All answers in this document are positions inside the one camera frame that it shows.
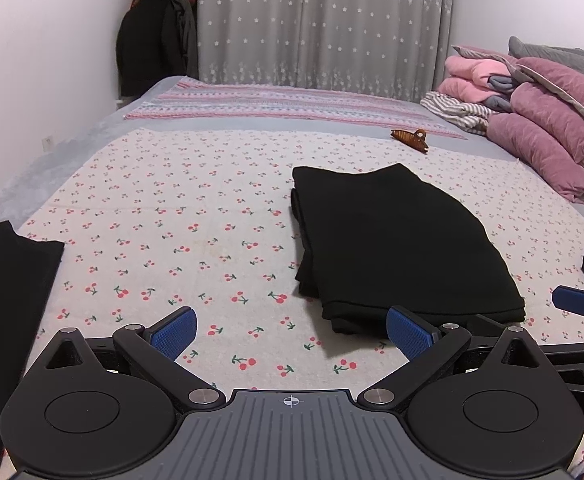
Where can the folded black cloth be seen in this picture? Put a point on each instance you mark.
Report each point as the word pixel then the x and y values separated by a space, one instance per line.
pixel 7 310

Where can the mauve velvet quilt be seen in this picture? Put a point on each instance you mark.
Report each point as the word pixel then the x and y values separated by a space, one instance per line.
pixel 547 135

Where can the white wall socket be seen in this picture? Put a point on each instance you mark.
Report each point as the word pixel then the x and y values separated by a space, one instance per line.
pixel 48 142

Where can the grey white striped cloth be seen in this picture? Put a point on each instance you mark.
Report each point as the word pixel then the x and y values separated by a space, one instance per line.
pixel 452 110

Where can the cherry print bed sheet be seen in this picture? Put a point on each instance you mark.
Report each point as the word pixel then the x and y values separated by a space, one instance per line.
pixel 172 210

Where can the grey blue folded garment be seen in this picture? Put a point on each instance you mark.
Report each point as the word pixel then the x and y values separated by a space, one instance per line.
pixel 501 92

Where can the hanging dark coats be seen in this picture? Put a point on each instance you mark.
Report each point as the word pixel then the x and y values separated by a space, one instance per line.
pixel 152 45

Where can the black pants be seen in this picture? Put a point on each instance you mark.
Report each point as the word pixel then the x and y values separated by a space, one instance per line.
pixel 397 240

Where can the pink striped blanket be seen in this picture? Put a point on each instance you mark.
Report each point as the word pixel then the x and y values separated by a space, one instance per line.
pixel 272 102

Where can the grey star print curtain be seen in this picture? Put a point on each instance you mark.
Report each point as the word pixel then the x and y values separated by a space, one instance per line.
pixel 322 25

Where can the light pink fleece garment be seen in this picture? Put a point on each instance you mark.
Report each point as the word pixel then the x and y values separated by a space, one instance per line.
pixel 472 80

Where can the grey pillow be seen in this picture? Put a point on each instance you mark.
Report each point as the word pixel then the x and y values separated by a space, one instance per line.
pixel 557 52

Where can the brown hair claw clip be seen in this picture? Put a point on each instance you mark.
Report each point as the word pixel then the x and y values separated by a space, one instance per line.
pixel 411 138

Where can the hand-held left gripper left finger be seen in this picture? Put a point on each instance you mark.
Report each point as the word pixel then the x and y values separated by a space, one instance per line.
pixel 174 332

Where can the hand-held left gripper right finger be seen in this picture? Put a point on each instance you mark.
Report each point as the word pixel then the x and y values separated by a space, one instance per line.
pixel 409 332

